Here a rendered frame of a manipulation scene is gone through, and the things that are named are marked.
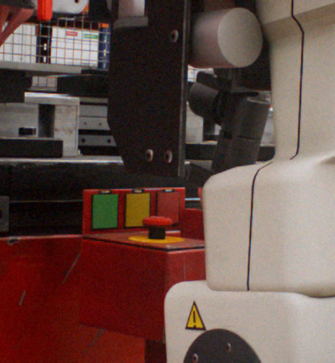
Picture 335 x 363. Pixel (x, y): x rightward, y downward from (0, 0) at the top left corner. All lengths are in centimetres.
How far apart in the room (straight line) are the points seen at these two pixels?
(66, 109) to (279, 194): 91
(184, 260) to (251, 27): 53
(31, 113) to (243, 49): 82
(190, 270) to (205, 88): 26
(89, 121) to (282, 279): 124
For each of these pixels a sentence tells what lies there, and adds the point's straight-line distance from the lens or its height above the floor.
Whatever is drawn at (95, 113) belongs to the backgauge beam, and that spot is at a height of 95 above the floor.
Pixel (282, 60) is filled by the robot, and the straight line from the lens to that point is 73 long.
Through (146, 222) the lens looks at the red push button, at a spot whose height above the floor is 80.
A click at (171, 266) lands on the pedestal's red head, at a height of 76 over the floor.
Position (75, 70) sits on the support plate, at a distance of 125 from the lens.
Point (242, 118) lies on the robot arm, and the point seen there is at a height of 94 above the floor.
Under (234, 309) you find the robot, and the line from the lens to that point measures 70.
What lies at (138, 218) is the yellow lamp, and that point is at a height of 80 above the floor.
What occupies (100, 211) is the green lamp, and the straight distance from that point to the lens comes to 129.
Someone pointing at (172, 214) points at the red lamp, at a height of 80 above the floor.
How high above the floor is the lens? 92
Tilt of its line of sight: 3 degrees down
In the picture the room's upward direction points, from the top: 2 degrees clockwise
